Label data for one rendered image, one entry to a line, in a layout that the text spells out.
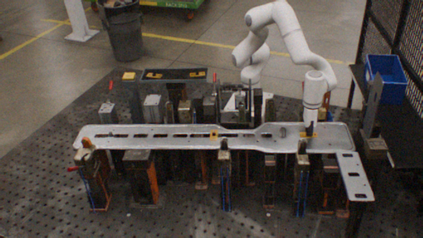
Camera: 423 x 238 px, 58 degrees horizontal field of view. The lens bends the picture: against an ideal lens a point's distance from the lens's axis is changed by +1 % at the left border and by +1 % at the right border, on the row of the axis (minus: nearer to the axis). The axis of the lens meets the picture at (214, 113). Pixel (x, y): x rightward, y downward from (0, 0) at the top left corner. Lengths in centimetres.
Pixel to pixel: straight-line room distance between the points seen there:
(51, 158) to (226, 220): 116
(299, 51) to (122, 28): 321
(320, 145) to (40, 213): 144
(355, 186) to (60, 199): 147
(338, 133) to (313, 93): 32
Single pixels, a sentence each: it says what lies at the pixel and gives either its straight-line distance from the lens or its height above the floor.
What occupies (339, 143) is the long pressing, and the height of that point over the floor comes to 100.
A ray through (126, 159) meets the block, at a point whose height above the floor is 103.
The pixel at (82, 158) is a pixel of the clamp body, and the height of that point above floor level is 105.
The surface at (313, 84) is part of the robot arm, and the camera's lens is 171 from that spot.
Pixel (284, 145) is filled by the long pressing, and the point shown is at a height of 100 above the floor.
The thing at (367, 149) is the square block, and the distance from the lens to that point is 185.
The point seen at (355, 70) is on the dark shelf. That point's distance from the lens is 245.
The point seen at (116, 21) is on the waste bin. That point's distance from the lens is 464.
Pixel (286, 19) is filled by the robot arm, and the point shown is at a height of 154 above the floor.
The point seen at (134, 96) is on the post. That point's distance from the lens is 222.
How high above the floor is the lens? 221
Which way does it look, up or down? 36 degrees down
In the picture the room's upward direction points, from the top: 4 degrees counter-clockwise
